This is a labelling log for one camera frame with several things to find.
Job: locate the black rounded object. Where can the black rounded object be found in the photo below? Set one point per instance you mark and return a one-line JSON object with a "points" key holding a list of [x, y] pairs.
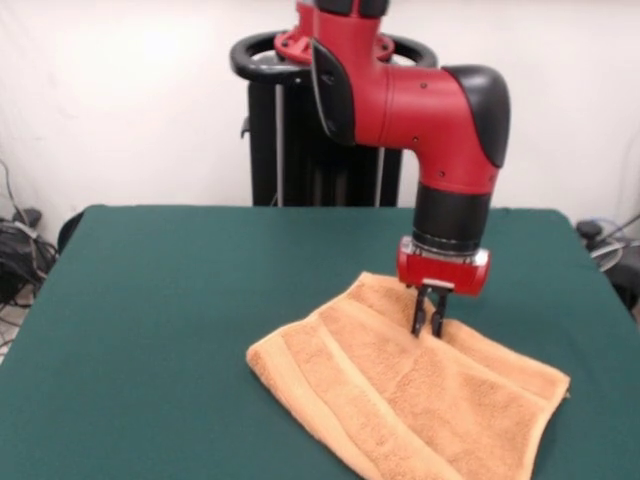
{"points": [[70, 230]]}

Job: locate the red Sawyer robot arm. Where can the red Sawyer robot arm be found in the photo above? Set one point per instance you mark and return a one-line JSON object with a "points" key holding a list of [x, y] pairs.
{"points": [[425, 110]]}

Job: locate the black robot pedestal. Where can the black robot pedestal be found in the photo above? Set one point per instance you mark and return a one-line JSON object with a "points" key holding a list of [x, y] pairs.
{"points": [[295, 160]]}

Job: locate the dark green table cloth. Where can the dark green table cloth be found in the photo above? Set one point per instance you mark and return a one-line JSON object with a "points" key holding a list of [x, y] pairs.
{"points": [[175, 300]]}

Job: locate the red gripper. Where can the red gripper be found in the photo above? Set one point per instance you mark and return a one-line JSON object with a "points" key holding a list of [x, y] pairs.
{"points": [[445, 272]]}

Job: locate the black power adapter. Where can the black power adapter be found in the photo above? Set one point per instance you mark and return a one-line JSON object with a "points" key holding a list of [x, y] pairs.
{"points": [[589, 229]]}

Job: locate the black bulky object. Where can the black bulky object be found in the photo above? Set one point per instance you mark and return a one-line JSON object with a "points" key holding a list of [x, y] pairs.
{"points": [[627, 290]]}

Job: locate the tan terry towel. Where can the tan terry towel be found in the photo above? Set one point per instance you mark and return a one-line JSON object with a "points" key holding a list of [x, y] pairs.
{"points": [[400, 390]]}

